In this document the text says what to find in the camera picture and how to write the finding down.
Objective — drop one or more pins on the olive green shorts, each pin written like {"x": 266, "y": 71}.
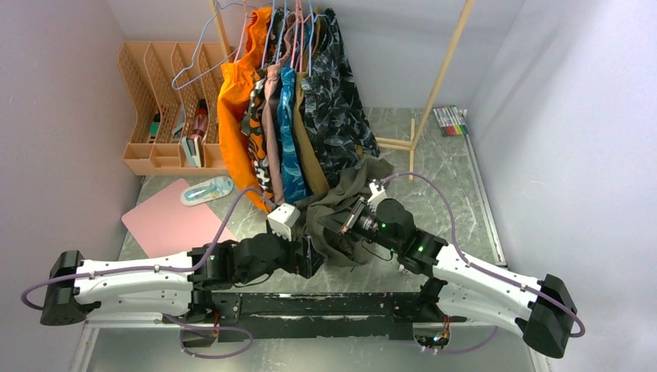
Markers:
{"x": 324, "y": 214}

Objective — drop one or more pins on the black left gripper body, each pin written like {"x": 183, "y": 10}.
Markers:
{"x": 294, "y": 260}

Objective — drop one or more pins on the wooden clothes rack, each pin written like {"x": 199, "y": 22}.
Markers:
{"x": 395, "y": 144}

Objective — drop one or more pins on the black orange patterned shorts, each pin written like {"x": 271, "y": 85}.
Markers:
{"x": 267, "y": 175}

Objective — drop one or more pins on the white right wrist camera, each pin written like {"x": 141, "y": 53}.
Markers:
{"x": 377, "y": 194}

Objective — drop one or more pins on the orange hanging shorts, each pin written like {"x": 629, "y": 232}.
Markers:
{"x": 233, "y": 101}

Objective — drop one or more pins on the blue patterned shorts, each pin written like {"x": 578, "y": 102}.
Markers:
{"x": 293, "y": 180}

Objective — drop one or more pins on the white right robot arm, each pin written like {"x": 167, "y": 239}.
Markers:
{"x": 540, "y": 311}

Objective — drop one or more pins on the brown hanging shorts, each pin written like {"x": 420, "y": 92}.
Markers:
{"x": 314, "y": 176}

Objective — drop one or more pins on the dark leaf-print shorts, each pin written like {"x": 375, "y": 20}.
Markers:
{"x": 335, "y": 121}

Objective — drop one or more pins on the set of coloured markers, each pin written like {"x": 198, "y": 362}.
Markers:
{"x": 451, "y": 120}

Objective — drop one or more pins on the peach desk organizer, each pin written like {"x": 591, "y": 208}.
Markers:
{"x": 166, "y": 81}

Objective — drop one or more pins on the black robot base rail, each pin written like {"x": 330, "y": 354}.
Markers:
{"x": 329, "y": 315}

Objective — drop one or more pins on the blue correction tape package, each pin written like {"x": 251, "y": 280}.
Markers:
{"x": 207, "y": 191}

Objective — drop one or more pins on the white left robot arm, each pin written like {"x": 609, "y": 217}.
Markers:
{"x": 178, "y": 284}

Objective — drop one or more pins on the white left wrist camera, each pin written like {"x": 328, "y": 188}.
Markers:
{"x": 282, "y": 220}

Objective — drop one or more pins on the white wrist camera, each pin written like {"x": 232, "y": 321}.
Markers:
{"x": 282, "y": 220}
{"x": 377, "y": 194}

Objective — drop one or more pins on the pink hanging shorts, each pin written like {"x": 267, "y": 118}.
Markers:
{"x": 281, "y": 43}

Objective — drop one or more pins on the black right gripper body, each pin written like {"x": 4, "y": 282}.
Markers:
{"x": 361, "y": 222}

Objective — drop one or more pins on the pink clipboard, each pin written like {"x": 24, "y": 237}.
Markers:
{"x": 161, "y": 225}

